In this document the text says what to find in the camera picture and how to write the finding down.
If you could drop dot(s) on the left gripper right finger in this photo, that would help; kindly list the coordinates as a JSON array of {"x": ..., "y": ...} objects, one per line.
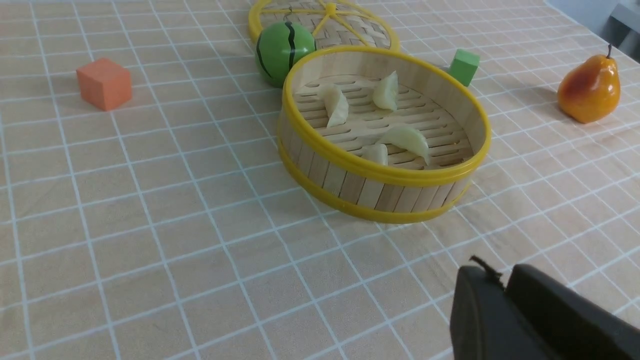
[{"x": 573, "y": 326}]

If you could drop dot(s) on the bamboo steamer tray yellow rims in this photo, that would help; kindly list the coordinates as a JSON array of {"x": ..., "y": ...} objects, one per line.
[{"x": 327, "y": 162}]

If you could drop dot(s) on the woven bamboo steamer lid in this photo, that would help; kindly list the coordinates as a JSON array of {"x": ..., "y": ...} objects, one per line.
[{"x": 332, "y": 22}]

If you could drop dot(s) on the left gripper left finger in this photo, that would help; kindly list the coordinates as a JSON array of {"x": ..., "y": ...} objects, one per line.
[{"x": 485, "y": 324}]

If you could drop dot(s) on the white dumpling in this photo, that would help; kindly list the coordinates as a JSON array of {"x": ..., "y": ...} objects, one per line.
[
  {"x": 336, "y": 105},
  {"x": 385, "y": 93},
  {"x": 408, "y": 139},
  {"x": 376, "y": 153}
]

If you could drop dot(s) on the green foam cube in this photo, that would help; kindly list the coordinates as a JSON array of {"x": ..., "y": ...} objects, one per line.
[{"x": 464, "y": 66}]

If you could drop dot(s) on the green watermelon toy ball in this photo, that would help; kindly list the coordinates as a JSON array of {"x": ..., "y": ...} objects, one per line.
[{"x": 278, "y": 47}]

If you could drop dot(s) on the orange yellow toy pear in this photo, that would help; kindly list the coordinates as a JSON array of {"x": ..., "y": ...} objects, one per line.
[{"x": 592, "y": 90}]

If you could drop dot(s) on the orange foam cube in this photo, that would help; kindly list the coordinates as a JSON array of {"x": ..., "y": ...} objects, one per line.
[{"x": 104, "y": 84}]

